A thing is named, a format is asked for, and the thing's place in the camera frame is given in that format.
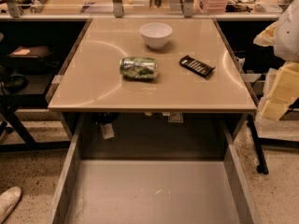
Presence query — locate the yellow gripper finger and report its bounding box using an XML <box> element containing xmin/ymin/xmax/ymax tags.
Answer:
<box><xmin>259</xmin><ymin>62</ymin><xmax>299</xmax><ymax>121</ymax></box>
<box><xmin>253</xmin><ymin>21</ymin><xmax>277</xmax><ymax>47</ymax></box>

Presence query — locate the green crushed soda can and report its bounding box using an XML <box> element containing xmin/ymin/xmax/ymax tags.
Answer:
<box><xmin>120</xmin><ymin>57</ymin><xmax>158</xmax><ymax>79</ymax></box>

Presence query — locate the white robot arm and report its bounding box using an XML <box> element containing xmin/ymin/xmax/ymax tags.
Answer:
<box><xmin>253</xmin><ymin>0</ymin><xmax>299</xmax><ymax>120</ymax></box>

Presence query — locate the open grey top drawer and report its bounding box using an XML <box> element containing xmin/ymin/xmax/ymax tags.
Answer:
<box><xmin>47</xmin><ymin>113</ymin><xmax>262</xmax><ymax>224</ymax></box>

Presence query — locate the black snack bar wrapper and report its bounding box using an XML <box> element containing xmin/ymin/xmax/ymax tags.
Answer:
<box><xmin>179</xmin><ymin>55</ymin><xmax>215</xmax><ymax>77</ymax></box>

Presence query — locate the white ceramic bowl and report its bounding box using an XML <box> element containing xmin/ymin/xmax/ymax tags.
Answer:
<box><xmin>139</xmin><ymin>22</ymin><xmax>173</xmax><ymax>49</ymax></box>

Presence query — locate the white paper tag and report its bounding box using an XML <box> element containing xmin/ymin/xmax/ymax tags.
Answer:
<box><xmin>100</xmin><ymin>123</ymin><xmax>115</xmax><ymax>139</ymax></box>

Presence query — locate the white shoe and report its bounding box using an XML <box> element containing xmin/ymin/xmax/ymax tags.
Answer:
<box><xmin>0</xmin><ymin>187</ymin><xmax>21</xmax><ymax>224</ymax></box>

